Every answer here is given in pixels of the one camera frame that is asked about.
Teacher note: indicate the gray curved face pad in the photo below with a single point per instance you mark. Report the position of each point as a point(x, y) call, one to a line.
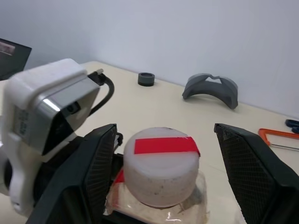
point(198, 88)

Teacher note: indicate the orange hacksaw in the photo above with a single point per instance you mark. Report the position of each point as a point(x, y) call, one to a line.
point(280, 133)

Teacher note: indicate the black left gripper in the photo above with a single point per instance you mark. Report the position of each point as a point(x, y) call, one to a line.
point(52, 168)

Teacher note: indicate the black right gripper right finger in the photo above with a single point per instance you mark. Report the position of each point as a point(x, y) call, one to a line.
point(257, 177)

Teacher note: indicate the dark gray small roll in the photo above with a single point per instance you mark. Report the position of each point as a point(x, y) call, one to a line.
point(146, 80)

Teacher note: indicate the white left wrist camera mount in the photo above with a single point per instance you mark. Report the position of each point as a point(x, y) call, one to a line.
point(30, 79)

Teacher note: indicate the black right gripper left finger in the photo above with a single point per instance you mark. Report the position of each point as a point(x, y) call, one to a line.
point(77, 182)

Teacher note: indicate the bottle with white cap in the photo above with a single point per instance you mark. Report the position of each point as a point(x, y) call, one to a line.
point(161, 172)

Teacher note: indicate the dark laptop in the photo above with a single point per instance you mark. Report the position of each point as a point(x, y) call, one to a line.
point(14, 63)

